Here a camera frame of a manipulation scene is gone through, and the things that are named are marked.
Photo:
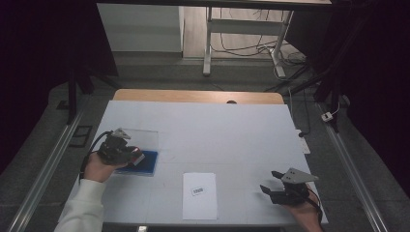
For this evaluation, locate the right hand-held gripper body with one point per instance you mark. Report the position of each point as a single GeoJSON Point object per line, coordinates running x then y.
{"type": "Point", "coordinates": [295, 190]}

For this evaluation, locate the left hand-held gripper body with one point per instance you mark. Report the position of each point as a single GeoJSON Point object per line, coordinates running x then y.
{"type": "Point", "coordinates": [114, 150]}

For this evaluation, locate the red and white stamp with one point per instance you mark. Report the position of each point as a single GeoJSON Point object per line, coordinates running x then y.
{"type": "Point", "coordinates": [139, 159]}

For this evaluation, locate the blue ink pad case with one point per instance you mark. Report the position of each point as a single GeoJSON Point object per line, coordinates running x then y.
{"type": "Point", "coordinates": [148, 162]}

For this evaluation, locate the person's left hand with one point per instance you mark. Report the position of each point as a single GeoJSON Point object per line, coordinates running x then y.
{"type": "Point", "coordinates": [96, 170]}

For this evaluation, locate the person's right hand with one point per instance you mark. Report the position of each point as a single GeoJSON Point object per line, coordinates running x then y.
{"type": "Point", "coordinates": [306, 216]}

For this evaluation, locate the black floor plate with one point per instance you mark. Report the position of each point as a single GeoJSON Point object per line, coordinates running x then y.
{"type": "Point", "coordinates": [80, 136]}

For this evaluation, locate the white paper stack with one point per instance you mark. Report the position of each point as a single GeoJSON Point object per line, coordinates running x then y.
{"type": "Point", "coordinates": [199, 206]}

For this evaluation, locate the small white power adapter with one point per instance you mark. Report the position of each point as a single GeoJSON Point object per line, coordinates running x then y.
{"type": "Point", "coordinates": [327, 116]}

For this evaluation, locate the wooden table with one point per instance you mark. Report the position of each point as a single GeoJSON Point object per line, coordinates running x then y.
{"type": "Point", "coordinates": [193, 96]}

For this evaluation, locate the small black round object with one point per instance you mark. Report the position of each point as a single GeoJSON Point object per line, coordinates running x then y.
{"type": "Point", "coordinates": [231, 102]}

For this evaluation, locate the black tripod stand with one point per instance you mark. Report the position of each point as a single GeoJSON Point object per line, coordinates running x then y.
{"type": "Point", "coordinates": [325, 87]}

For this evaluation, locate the black curtain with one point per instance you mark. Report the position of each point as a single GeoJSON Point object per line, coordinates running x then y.
{"type": "Point", "coordinates": [38, 64]}
{"type": "Point", "coordinates": [374, 64]}

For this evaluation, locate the aluminium floor rail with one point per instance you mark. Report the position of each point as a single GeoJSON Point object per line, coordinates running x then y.
{"type": "Point", "coordinates": [48, 167]}
{"type": "Point", "coordinates": [351, 170]}

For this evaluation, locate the metal desk frame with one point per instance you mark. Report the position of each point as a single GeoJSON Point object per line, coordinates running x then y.
{"type": "Point", "coordinates": [241, 27]}

